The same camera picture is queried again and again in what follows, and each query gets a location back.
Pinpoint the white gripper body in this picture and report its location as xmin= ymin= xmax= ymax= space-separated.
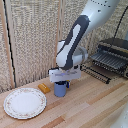
xmin=48 ymin=67 xmax=82 ymax=83

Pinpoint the blue cup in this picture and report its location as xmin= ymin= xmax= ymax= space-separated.
xmin=54 ymin=80 xmax=69 ymax=98

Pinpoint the white patterned plate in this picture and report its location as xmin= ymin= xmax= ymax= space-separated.
xmin=3 ymin=87 xmax=48 ymax=120

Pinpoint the black dish rack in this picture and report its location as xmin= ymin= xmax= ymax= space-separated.
xmin=79 ymin=37 xmax=128 ymax=85

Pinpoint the yellow rectangular block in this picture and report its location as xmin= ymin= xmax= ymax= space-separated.
xmin=37 ymin=83 xmax=51 ymax=94

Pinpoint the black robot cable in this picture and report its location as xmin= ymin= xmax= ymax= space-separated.
xmin=113 ymin=5 xmax=128 ymax=40

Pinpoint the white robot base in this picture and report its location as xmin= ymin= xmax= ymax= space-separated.
xmin=117 ymin=110 xmax=128 ymax=128

